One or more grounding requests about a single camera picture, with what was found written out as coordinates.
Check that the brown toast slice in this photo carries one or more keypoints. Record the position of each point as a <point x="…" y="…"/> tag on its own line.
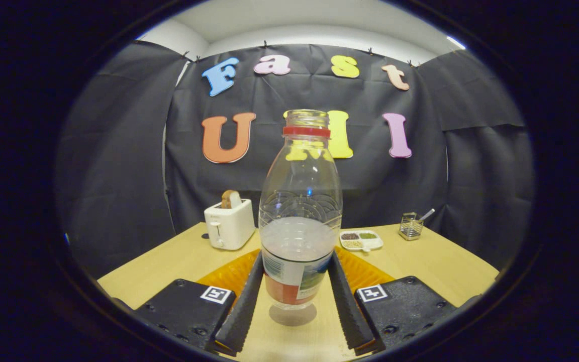
<point x="230" y="198"/>

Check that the clear plastic juice bottle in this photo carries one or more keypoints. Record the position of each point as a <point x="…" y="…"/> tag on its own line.
<point x="297" y="241"/>

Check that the narrow ceiling light panel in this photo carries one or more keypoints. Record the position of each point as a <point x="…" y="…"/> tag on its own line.
<point x="455" y="42"/>

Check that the round brown coaster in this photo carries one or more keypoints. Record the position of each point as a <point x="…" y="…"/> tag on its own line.
<point x="294" y="318"/>

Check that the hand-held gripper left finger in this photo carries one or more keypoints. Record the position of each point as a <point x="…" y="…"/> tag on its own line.
<point x="242" y="306"/>

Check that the wooden table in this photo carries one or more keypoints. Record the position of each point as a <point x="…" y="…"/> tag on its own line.
<point x="430" y="271"/>

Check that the white toaster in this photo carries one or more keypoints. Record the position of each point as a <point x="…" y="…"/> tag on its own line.
<point x="229" y="226"/>

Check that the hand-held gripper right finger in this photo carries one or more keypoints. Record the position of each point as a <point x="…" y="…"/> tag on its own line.
<point x="347" y="306"/>

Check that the white divided dish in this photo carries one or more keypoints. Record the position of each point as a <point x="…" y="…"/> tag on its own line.
<point x="362" y="241"/>

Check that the black backdrop cloth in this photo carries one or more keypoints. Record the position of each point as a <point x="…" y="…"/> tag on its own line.
<point x="118" y="151"/>

